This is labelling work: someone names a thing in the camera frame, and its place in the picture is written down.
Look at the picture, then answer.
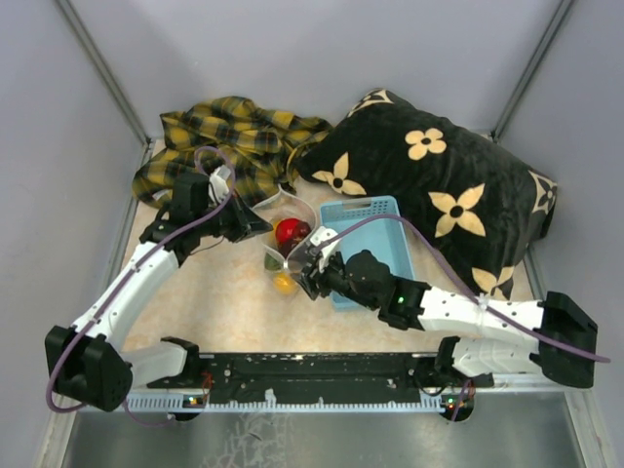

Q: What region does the small yellow fruit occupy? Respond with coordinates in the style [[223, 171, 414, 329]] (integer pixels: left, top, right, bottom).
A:
[[272, 273, 297, 295]]

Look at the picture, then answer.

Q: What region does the purple cable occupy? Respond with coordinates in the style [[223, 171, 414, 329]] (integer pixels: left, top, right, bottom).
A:
[[311, 214, 610, 423], [46, 145, 238, 428]]

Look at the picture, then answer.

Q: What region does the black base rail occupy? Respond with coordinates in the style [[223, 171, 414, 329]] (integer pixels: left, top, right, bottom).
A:
[[147, 353, 467, 405]]

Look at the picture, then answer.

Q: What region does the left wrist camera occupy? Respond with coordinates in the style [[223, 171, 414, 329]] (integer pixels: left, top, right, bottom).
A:
[[209, 165, 231, 204]]

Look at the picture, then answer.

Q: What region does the orange yellow fruit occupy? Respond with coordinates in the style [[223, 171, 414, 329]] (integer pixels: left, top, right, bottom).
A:
[[272, 219, 283, 237]]

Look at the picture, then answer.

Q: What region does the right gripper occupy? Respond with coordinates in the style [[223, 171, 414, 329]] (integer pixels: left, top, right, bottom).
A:
[[292, 250, 380, 311]]

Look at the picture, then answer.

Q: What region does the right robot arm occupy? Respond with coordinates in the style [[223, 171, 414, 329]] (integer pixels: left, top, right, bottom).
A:
[[297, 250, 598, 389]]

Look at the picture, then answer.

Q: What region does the large dark red fruit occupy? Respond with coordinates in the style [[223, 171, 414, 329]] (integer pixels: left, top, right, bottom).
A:
[[278, 238, 302, 257]]

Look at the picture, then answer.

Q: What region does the black floral pillow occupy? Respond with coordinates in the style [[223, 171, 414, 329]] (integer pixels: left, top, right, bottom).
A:
[[291, 88, 558, 298]]

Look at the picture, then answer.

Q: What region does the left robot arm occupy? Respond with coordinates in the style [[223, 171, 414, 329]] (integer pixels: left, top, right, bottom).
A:
[[44, 174, 272, 413]]

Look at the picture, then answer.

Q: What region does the red apple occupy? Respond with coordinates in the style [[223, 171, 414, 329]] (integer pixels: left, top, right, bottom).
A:
[[274, 217, 311, 245]]

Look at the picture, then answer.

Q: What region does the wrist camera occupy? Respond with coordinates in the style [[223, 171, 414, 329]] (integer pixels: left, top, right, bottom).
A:
[[209, 165, 231, 204], [305, 226, 339, 271]]

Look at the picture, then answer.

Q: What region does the green orange mango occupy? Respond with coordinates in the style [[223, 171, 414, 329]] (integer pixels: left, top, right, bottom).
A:
[[264, 253, 282, 272]]

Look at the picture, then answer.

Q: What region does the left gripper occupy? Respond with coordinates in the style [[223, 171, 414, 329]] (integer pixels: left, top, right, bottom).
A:
[[195, 188, 274, 243]]

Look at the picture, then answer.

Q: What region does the yellow plaid shirt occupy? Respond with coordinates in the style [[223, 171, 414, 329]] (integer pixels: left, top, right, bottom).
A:
[[132, 96, 333, 209]]

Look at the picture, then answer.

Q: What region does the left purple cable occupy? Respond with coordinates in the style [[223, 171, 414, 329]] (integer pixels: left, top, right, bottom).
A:
[[46, 145, 238, 428]]

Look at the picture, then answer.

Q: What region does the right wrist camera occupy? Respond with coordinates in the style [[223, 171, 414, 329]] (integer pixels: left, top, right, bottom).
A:
[[305, 226, 339, 271]]

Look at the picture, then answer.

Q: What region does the clear zip top bag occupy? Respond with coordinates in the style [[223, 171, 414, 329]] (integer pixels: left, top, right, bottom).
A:
[[253, 188, 317, 295]]

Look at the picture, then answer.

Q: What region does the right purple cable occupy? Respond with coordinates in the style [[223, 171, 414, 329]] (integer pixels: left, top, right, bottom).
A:
[[311, 214, 610, 423]]

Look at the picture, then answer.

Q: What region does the light blue plastic basket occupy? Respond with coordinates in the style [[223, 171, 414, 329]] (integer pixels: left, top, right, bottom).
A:
[[319, 195, 416, 313]]

